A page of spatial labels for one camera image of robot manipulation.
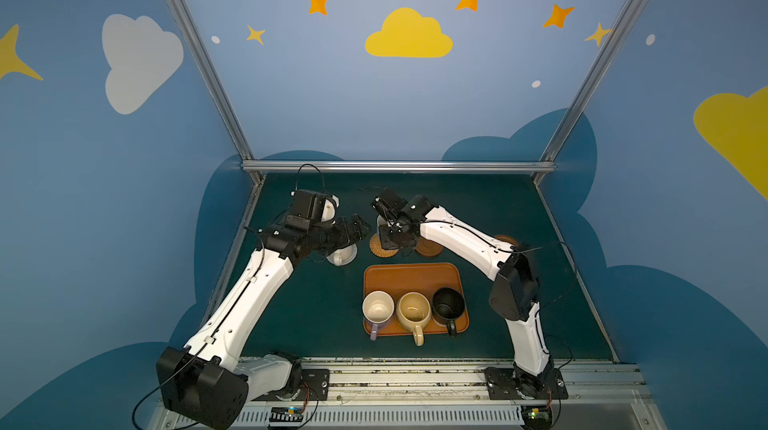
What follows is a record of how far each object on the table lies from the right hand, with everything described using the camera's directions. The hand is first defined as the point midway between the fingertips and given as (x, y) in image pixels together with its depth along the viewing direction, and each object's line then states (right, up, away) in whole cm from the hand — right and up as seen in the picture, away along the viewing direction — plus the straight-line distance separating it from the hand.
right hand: (391, 239), depth 87 cm
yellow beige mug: (+6, -21, -1) cm, 22 cm away
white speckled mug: (-15, -6, +6) cm, 18 cm away
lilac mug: (-4, -20, -1) cm, 21 cm away
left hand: (-8, +3, -11) cm, 14 cm away
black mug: (+17, -19, -1) cm, 26 cm away
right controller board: (+36, -43, -13) cm, 58 cm away
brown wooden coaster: (+7, +1, -26) cm, 27 cm away
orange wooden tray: (+2, -14, +7) cm, 15 cm away
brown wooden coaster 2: (+42, -2, +18) cm, 45 cm away
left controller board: (-26, -42, -14) cm, 51 cm away
